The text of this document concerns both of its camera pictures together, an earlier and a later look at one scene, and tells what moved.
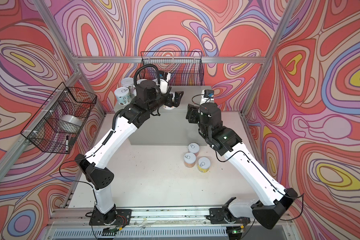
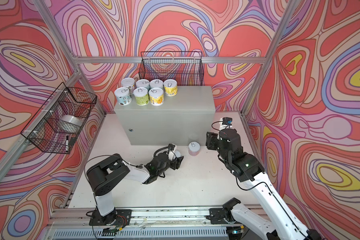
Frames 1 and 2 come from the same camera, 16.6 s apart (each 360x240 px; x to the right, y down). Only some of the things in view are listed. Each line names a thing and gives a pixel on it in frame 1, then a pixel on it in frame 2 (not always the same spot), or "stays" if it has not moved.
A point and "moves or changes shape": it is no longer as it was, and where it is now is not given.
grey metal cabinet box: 169,126 stays
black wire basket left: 58,122 stays
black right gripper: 192,111 → 211,138
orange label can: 189,160 → 177,153
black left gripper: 176,100 → 177,164
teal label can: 123,95 stays
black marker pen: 67,147 stays
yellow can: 203,164 → 170,87
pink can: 193,147 stays
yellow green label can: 168,108 moves or changes shape
